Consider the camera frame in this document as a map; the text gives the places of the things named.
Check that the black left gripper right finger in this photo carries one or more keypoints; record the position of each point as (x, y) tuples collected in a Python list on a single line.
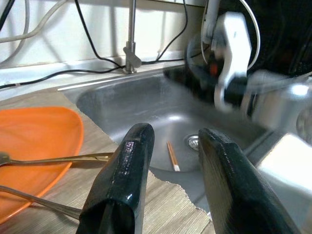
[(231, 190)]

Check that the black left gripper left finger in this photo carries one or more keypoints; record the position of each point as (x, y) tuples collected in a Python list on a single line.
[(122, 185)]

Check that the wooden chopstick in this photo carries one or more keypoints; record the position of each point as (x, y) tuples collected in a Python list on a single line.
[(172, 156)]

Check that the gold metal spoon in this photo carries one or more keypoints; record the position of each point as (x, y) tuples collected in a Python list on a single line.
[(61, 159)]

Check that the gold metal fork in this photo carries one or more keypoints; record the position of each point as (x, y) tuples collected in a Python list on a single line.
[(36, 198)]

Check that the orange plastic plate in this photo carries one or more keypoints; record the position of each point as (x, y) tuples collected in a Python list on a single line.
[(36, 131)]

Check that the beige woven table mat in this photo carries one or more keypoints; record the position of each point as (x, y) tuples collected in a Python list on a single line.
[(165, 207)]

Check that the steel sink drain strainer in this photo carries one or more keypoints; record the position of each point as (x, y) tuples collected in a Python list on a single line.
[(192, 141)]

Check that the stainless steel sink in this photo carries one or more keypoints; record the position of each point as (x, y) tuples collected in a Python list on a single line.
[(146, 104)]

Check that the slim steel faucet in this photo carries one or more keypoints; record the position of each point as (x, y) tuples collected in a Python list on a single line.
[(130, 36)]

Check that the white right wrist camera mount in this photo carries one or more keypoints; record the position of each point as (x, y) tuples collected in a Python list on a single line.
[(234, 48)]

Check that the black wall appliance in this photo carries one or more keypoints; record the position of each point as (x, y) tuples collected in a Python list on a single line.
[(287, 29)]

